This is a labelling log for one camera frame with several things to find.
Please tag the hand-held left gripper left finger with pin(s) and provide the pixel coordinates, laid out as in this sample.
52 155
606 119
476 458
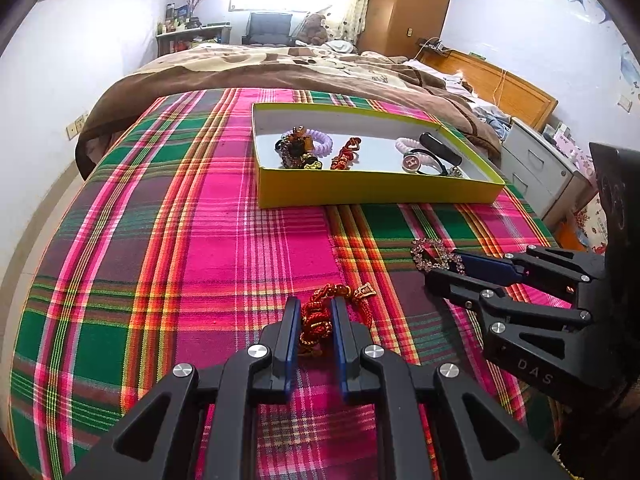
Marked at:
291 350

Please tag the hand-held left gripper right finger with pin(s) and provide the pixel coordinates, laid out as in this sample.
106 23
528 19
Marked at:
340 350

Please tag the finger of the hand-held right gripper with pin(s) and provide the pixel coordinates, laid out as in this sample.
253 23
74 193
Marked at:
487 267
530 340

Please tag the rhinestone brooch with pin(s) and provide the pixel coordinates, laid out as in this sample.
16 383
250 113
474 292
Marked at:
430 255

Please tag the wide black band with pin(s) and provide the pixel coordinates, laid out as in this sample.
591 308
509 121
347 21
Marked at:
442 149

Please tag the yellow cardboard box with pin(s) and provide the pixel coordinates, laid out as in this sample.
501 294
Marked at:
375 187

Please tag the red patterned bag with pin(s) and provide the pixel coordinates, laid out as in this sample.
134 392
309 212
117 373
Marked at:
592 225

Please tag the grey bedside cabinet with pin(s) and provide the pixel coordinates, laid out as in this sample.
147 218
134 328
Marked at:
542 170

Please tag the plaid bed sheet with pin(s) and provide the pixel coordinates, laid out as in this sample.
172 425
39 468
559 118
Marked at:
175 240

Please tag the wooden headboard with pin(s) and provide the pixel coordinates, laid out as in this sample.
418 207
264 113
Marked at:
510 90

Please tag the wooden wardrobe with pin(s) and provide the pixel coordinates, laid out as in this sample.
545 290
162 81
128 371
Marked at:
407 5

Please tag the brown patterned blanket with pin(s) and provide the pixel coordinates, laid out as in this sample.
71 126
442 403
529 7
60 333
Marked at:
250 67

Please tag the brown teddy bear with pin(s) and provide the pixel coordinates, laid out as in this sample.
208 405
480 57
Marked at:
312 30

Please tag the spotted curtain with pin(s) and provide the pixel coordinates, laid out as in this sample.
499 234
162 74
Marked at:
355 0

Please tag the dark chair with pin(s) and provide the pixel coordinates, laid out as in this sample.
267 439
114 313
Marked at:
267 27

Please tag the cluttered shelf desk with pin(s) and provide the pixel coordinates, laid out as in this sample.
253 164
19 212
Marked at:
192 32

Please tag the dolphin wall sticker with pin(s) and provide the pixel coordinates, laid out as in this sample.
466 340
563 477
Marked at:
587 5
631 67

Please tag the wall outlet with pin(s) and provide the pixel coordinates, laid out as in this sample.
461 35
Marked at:
78 126

